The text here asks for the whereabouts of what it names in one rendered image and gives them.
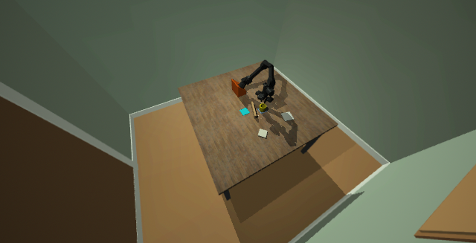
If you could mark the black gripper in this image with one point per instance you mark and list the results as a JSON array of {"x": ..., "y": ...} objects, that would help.
[{"x": 269, "y": 99}]

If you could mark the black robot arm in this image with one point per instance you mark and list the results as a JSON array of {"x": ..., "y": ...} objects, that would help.
[{"x": 268, "y": 88}]

